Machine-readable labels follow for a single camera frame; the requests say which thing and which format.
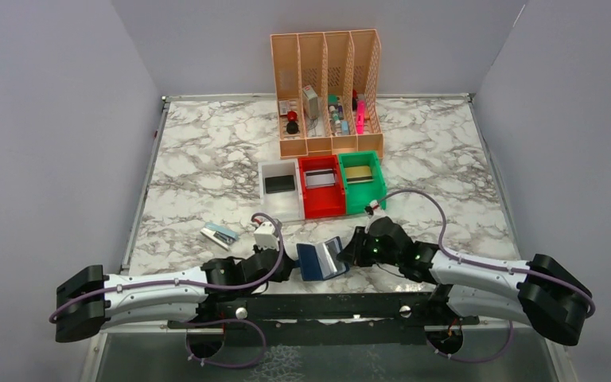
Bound red and black stamp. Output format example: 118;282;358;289
286;111;300;134

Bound light blue stapler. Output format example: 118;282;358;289
200;222;239;250

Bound peach desk file organizer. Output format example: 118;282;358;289
270;29;384;159

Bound green plastic bin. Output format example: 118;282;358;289
337;150;387;215

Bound red plastic bin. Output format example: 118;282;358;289
298;155;346;219

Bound gold card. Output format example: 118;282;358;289
344;166;373;184

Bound navy blue card holder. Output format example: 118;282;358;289
296;236;350;282

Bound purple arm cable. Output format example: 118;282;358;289
368;189;597;364
49;212;286;369

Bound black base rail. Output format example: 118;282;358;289
167;292;479;346

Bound white box in organizer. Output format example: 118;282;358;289
302;85;319;120

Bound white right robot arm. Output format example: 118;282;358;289
337;217;593;346

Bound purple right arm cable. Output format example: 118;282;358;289
368;189;597;364

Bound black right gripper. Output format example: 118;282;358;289
337;224;401;266

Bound pink highlighter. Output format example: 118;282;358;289
356;100;366;135

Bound white plastic bin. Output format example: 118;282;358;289
258;159;305;223

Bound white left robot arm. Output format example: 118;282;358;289
49;248;298;343

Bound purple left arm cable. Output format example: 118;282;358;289
49;212;286;369

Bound silver card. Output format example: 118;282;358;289
304;169;337;189

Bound black card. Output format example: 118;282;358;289
263;175;296;194

